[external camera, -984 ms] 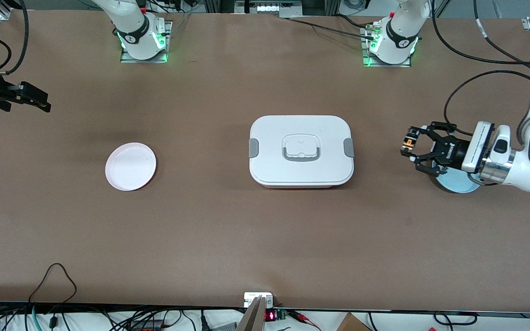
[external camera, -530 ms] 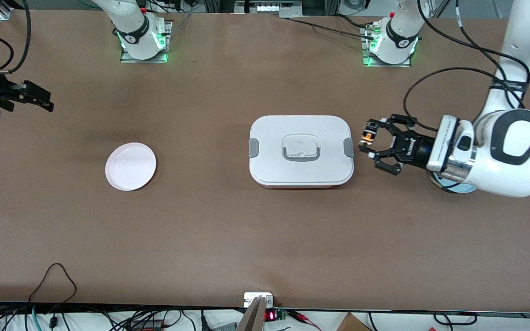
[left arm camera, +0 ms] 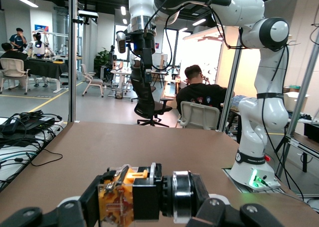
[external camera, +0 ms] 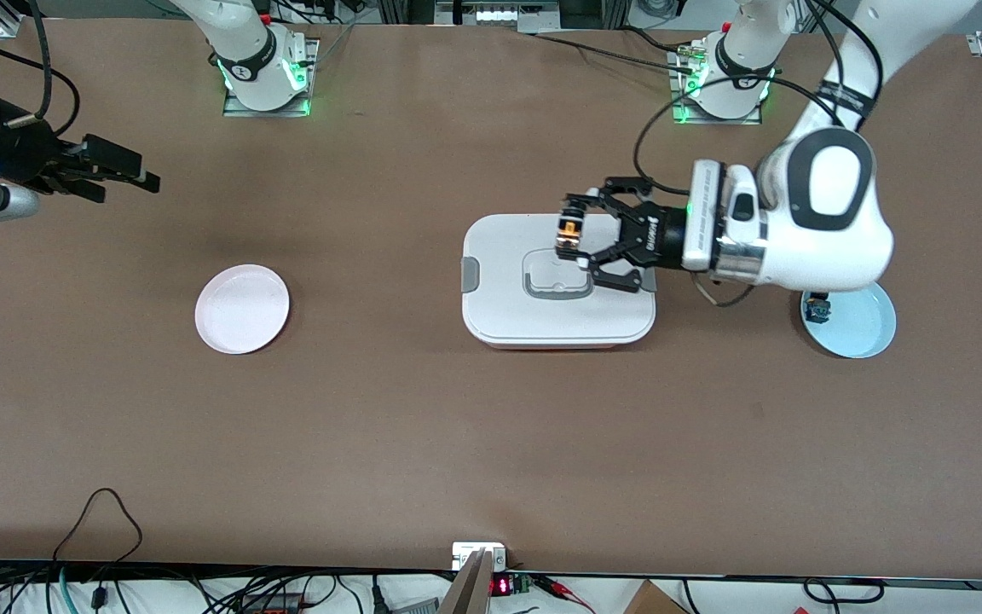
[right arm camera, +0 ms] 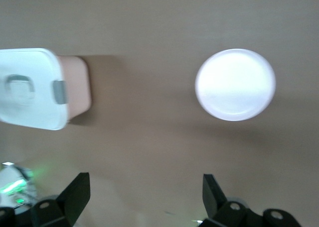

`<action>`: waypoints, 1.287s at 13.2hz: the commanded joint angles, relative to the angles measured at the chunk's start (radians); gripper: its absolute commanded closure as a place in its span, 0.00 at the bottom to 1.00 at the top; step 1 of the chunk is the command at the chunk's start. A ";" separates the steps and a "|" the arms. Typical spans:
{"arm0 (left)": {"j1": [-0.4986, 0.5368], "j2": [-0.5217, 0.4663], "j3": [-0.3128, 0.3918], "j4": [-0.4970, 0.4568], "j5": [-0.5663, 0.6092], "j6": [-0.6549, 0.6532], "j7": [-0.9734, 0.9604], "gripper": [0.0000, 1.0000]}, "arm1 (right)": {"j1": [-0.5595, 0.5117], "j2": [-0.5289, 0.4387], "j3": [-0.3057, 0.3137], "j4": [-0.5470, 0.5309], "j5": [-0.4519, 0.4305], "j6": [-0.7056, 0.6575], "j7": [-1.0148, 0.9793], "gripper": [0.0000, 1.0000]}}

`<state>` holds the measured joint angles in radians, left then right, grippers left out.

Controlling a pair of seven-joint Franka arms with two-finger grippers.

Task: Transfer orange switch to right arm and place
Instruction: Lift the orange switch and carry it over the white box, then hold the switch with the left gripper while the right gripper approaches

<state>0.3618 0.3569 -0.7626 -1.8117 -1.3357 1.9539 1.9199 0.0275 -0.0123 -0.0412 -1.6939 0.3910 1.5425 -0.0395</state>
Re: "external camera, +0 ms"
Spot orange push button switch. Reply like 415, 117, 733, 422
554, 205, 587, 259

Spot white lunch box grey latches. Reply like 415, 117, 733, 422
460, 213, 657, 350

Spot pale pink round plate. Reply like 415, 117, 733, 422
194, 264, 291, 356

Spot light blue round plate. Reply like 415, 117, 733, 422
800, 281, 897, 359

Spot red black clip leads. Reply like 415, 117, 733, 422
535, 575, 596, 613

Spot brown cardboard box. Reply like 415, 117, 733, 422
623, 580, 693, 614

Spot black orange power strip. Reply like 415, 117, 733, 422
235, 591, 304, 614

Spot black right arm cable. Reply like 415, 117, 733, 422
22, 0, 81, 142

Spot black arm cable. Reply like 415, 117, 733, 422
22, 0, 81, 142
633, 0, 884, 201

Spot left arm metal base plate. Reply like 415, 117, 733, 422
670, 47, 763, 125

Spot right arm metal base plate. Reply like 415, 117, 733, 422
222, 38, 320, 118

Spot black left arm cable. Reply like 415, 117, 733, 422
633, 0, 884, 201

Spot black base power cable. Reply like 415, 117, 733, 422
518, 26, 696, 76

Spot thin black looped cable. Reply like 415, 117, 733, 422
52, 488, 144, 611

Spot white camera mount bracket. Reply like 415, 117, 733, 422
452, 542, 507, 571

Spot grey aluminium camera bar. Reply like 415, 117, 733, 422
438, 550, 494, 614

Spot black oval cable loop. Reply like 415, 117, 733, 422
802, 577, 887, 605

